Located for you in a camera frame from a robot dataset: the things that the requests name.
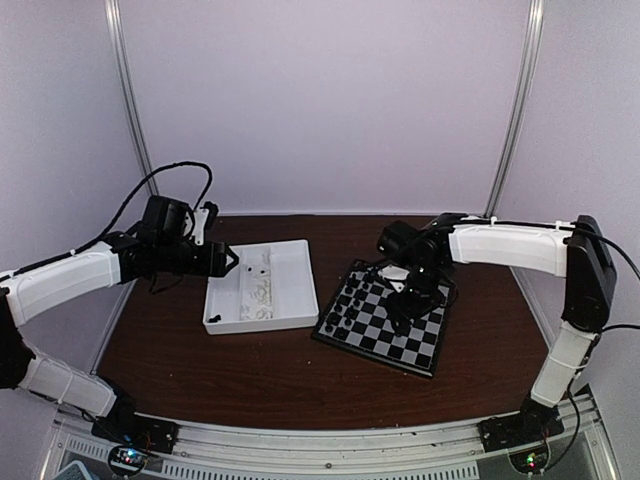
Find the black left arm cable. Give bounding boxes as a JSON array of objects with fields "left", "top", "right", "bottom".
[{"left": 69, "top": 160, "right": 214, "bottom": 256}]

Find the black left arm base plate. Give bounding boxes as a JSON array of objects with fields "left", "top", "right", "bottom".
[{"left": 91, "top": 415, "right": 179, "bottom": 454}]

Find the right round circuit board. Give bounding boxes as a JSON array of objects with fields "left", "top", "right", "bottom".
[{"left": 509, "top": 447, "right": 550, "bottom": 475}]

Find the aluminium frame post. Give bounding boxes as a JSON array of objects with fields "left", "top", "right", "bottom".
[
  {"left": 484, "top": 0, "right": 545, "bottom": 217},
  {"left": 104, "top": 0, "right": 153, "bottom": 176}
]

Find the white compartment tray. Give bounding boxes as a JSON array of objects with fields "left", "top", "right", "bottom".
[{"left": 202, "top": 239, "right": 319, "bottom": 335}]

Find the aluminium front rail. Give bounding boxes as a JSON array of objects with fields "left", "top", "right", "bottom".
[{"left": 42, "top": 382, "right": 621, "bottom": 480}]

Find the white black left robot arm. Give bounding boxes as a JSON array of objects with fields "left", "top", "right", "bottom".
[{"left": 1, "top": 195, "right": 239, "bottom": 444}]

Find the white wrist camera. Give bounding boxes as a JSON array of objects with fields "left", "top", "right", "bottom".
[
  {"left": 191, "top": 201, "right": 219, "bottom": 246},
  {"left": 378, "top": 265, "right": 409, "bottom": 292}
]

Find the white chess piece pile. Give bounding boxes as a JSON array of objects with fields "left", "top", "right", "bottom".
[{"left": 240, "top": 252, "right": 274, "bottom": 322}]

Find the left aluminium frame post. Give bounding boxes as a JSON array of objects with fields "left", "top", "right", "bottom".
[{"left": 104, "top": 0, "right": 153, "bottom": 176}]

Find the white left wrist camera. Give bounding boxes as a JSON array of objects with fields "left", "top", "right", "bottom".
[{"left": 191, "top": 201, "right": 219, "bottom": 246}]

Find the blue plastic basket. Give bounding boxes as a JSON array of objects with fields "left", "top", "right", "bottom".
[{"left": 53, "top": 461, "right": 98, "bottom": 480}]

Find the left round circuit board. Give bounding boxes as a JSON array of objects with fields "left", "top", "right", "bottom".
[{"left": 107, "top": 445, "right": 149, "bottom": 476}]

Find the right aluminium frame post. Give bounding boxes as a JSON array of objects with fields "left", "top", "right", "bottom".
[{"left": 484, "top": 0, "right": 545, "bottom": 217}]

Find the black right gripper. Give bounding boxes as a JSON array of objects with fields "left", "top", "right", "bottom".
[{"left": 385, "top": 263, "right": 446, "bottom": 332}]

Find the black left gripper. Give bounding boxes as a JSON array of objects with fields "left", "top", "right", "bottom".
[{"left": 157, "top": 238, "right": 239, "bottom": 278}]

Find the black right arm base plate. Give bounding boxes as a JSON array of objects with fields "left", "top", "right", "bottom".
[{"left": 477, "top": 414, "right": 565, "bottom": 453}]

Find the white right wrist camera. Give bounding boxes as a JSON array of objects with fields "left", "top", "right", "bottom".
[{"left": 378, "top": 265, "right": 409, "bottom": 292}]

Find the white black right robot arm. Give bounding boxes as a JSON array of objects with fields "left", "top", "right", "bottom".
[{"left": 377, "top": 213, "right": 617, "bottom": 442}]

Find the black silver chessboard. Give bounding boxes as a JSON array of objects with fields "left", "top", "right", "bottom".
[{"left": 311, "top": 259, "right": 455, "bottom": 378}]

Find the round circuit board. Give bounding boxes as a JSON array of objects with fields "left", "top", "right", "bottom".
[
  {"left": 509, "top": 447, "right": 550, "bottom": 475},
  {"left": 107, "top": 445, "right": 149, "bottom": 476}
]

